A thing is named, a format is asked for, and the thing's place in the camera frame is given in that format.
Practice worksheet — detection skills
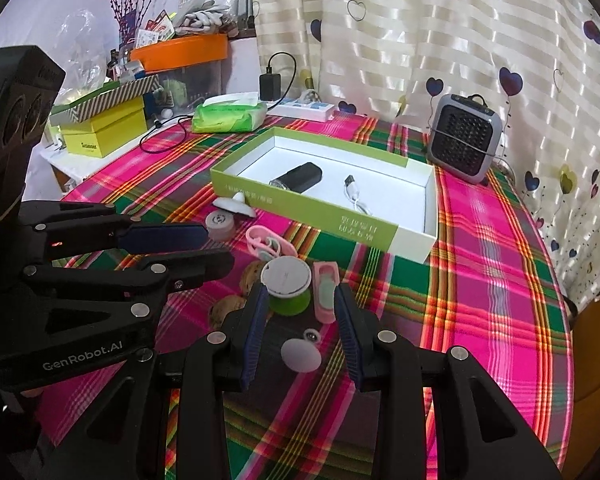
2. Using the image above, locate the white round lid green jar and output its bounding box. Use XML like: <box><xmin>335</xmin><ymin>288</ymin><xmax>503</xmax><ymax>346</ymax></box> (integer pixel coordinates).
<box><xmin>260</xmin><ymin>256</ymin><xmax>312</xmax><ymax>316</ymax></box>

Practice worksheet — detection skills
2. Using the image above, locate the pink carabiner clip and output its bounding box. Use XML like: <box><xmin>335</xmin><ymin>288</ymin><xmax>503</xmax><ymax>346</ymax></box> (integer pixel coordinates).
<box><xmin>245</xmin><ymin>226</ymin><xmax>298</xmax><ymax>261</ymax></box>

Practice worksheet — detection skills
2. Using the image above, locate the black rectangular device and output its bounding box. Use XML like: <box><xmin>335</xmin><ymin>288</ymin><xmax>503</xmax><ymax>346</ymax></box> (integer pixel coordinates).
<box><xmin>268</xmin><ymin>162</ymin><xmax>323</xmax><ymax>194</ymax></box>

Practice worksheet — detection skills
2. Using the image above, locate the green and white open box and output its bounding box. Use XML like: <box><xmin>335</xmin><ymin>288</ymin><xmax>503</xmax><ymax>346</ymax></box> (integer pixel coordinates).
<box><xmin>211</xmin><ymin>127</ymin><xmax>438</xmax><ymax>263</ymax></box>

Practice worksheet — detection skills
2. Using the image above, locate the white egg-shaped object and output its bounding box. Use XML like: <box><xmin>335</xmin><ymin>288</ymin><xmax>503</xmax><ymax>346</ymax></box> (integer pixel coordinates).
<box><xmin>280</xmin><ymin>338</ymin><xmax>322</xmax><ymax>373</ymax></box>

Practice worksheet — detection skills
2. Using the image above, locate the heart pattern curtain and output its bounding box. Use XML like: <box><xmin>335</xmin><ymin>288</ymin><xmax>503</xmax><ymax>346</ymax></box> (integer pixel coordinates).
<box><xmin>252</xmin><ymin>0</ymin><xmax>600</xmax><ymax>310</ymax></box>

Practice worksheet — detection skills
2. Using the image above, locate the white cone-shaped cap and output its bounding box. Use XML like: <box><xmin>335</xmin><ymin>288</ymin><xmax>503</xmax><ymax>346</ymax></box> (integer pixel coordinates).
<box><xmin>213</xmin><ymin>191</ymin><xmax>257</xmax><ymax>219</ymax></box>

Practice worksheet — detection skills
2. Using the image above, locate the green tissue pack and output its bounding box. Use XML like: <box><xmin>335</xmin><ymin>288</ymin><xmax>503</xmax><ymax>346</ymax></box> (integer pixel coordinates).
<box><xmin>192</xmin><ymin>92</ymin><xmax>268</xmax><ymax>133</ymax></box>

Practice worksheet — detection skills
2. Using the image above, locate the brown walnut lower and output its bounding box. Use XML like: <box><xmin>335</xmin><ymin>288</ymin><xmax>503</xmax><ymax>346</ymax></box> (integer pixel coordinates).
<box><xmin>209</xmin><ymin>295</ymin><xmax>246</xmax><ymax>330</ymax></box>

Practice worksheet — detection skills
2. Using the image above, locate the small round metal bearing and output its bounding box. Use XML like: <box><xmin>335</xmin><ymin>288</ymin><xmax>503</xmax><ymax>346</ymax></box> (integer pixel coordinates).
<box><xmin>303</xmin><ymin>328</ymin><xmax>322</xmax><ymax>344</ymax></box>

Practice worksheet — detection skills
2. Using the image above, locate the white power strip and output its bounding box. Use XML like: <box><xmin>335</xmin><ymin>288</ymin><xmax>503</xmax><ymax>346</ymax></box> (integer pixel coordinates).
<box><xmin>268</xmin><ymin>100</ymin><xmax>336</xmax><ymax>122</ymax></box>

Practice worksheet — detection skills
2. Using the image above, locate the black power adapter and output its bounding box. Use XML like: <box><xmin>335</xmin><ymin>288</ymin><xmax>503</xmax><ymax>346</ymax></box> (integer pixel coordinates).
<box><xmin>259</xmin><ymin>72</ymin><xmax>282</xmax><ymax>102</ymax></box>

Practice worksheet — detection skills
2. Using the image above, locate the plaid tablecloth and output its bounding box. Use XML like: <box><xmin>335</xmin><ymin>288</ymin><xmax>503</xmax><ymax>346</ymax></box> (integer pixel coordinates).
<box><xmin>70</xmin><ymin>126</ymin><xmax>574</xmax><ymax>479</ymax></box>

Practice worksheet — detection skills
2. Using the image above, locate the black cable on table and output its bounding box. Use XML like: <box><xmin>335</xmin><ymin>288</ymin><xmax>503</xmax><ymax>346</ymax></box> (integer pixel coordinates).
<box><xmin>138</xmin><ymin>114</ymin><xmax>194</xmax><ymax>155</ymax></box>

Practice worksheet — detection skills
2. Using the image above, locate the grey small fan heater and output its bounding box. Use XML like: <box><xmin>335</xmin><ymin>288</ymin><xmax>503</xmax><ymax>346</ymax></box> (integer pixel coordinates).
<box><xmin>427</xmin><ymin>93</ymin><xmax>503</xmax><ymax>184</ymax></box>

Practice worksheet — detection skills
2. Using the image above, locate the yellow shoe box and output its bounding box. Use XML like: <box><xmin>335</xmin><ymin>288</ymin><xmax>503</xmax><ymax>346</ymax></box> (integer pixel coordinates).
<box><xmin>59</xmin><ymin>96</ymin><xmax>147</xmax><ymax>158</ymax></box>

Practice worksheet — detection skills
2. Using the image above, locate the white round cylinder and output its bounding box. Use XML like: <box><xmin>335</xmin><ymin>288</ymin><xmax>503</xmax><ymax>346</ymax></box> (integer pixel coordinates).
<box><xmin>204</xmin><ymin>209</ymin><xmax>236</xmax><ymax>242</ymax></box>

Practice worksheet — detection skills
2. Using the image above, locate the pink silicone case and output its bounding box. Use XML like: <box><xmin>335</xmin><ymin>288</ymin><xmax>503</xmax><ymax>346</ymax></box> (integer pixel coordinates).
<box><xmin>312</xmin><ymin>261</ymin><xmax>340</xmax><ymax>324</ymax></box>

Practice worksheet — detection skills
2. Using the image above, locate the striped box lid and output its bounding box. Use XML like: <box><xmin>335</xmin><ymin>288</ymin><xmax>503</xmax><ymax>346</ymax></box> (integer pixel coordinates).
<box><xmin>50</xmin><ymin>75</ymin><xmax>160</xmax><ymax>127</ymax></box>

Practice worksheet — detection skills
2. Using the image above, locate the orange storage box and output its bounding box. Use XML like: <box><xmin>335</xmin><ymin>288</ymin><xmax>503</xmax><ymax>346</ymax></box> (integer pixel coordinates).
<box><xmin>130</xmin><ymin>34</ymin><xmax>228</xmax><ymax>74</ymax></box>

